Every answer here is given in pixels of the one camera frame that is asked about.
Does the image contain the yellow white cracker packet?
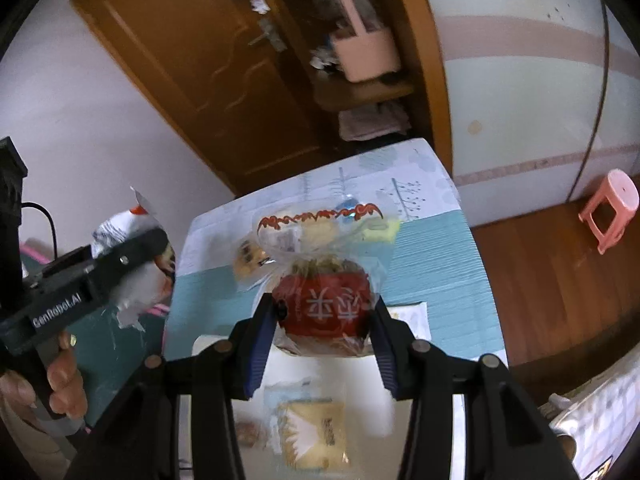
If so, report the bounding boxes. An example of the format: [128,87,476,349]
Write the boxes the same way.
[272,399,351,471]

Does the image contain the person's left forearm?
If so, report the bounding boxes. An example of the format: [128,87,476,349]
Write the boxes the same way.
[0,400,81,480]

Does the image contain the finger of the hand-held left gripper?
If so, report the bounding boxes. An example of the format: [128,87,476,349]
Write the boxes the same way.
[92,228,169,302]

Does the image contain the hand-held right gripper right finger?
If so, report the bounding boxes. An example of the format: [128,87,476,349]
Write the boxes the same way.
[370,296,583,480]

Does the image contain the wooden shelf unit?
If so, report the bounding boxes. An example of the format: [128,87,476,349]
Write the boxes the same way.
[240,0,453,176]

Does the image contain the white plastic bin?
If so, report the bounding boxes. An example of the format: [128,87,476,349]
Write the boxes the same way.
[190,332,421,480]

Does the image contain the black wall cable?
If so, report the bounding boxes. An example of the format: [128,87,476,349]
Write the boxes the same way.
[567,2,612,203]

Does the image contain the green chalkboard pink frame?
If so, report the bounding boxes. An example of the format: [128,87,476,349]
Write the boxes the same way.
[20,240,173,431]

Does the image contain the printed teal tablecloth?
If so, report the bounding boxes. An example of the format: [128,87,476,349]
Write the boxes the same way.
[165,137,508,366]

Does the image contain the small yellow dark-spotted packet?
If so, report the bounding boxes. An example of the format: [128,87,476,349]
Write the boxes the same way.
[231,237,273,286]

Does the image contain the clear snack bag red label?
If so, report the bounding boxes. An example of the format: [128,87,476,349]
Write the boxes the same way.
[235,202,388,358]

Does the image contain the wooden door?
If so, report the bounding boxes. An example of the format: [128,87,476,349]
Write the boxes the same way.
[70,0,321,196]

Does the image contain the pink plastic stool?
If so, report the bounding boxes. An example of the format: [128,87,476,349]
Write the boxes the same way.
[578,169,640,256]

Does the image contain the pink plastic basket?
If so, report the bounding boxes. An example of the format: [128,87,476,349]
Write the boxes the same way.
[327,0,403,83]

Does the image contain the metal door handle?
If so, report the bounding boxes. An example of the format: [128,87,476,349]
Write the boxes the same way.
[247,17,288,53]

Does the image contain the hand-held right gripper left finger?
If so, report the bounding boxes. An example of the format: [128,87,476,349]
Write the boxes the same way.
[65,294,281,480]

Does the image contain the checkered white cloth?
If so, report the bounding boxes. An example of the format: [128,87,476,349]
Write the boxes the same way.
[547,355,640,480]

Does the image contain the small white brown snack packet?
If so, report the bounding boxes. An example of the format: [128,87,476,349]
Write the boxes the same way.
[232,417,268,451]

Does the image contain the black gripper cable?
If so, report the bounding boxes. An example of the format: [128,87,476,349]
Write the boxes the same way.
[19,201,58,263]

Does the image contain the blue candy packet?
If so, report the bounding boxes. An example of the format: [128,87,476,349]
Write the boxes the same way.
[334,199,363,221]

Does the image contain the person's left hand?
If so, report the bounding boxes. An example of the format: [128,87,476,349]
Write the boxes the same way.
[0,331,88,435]

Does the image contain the white red snack packet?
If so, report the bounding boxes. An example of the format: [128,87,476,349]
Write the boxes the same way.
[90,186,176,331]

